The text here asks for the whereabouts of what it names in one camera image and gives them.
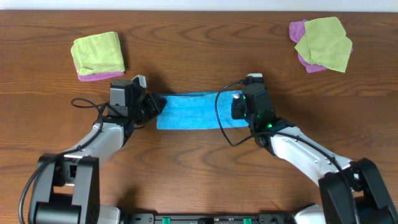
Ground blue microfiber cloth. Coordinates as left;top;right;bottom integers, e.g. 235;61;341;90
156;90;248;130

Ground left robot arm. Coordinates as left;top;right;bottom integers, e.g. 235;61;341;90
19;75;166;224

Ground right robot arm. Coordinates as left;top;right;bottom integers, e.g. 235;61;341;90
231;91;397;223

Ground folded purple cloth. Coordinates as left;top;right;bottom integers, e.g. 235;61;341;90
74;64;124;82

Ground folded green cloth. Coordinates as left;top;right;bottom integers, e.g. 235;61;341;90
71;32;125;76

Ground crumpled purple cloth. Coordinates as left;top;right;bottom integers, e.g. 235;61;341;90
289;19;354;74

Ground crumpled green cloth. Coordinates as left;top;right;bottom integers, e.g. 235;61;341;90
294;16;353;73

